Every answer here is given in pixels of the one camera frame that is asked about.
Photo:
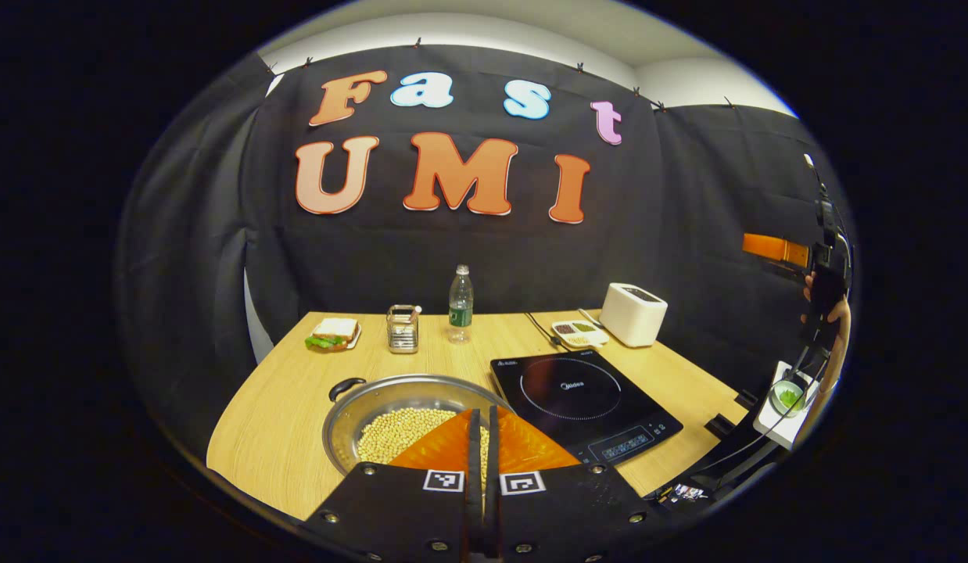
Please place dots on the sandwich on white plate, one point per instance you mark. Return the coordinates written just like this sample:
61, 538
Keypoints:
334, 330

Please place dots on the heap of soybeans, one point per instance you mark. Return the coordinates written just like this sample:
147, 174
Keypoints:
398, 434

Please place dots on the white toaster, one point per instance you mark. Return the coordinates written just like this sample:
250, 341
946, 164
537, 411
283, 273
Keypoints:
632, 317

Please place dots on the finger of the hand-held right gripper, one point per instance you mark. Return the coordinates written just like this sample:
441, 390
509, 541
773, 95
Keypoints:
777, 250

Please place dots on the black backdrop cloth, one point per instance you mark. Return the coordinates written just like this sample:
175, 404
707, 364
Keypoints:
453, 250

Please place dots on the black table clamp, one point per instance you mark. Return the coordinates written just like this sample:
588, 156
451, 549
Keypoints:
718, 426

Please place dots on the white side stand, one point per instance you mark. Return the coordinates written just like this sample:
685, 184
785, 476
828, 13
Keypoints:
773, 426

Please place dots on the bowl with green contents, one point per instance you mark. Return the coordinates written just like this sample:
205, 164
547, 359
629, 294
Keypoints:
786, 397

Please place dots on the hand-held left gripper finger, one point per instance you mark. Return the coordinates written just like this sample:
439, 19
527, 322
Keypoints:
492, 453
475, 453

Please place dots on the clear plastic water bottle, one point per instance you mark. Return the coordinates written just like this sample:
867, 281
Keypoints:
460, 305

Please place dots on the black induction cooktop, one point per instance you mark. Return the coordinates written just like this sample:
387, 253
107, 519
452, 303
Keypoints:
570, 391

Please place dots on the white divided dish with beans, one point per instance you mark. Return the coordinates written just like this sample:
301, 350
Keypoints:
579, 334

